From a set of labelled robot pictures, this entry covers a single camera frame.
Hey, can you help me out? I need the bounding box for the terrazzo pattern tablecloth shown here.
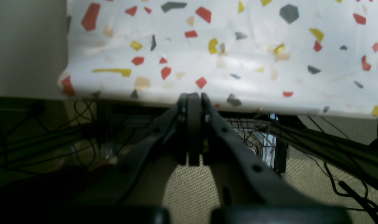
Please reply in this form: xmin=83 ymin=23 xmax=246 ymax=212
xmin=58 ymin=0 xmax=378 ymax=119

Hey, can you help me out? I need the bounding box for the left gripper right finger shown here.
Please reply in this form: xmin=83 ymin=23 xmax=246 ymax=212
xmin=187 ymin=93 xmax=317 ymax=207

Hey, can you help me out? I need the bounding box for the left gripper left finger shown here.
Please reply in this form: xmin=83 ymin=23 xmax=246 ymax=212
xmin=74 ymin=93 xmax=188 ymax=206

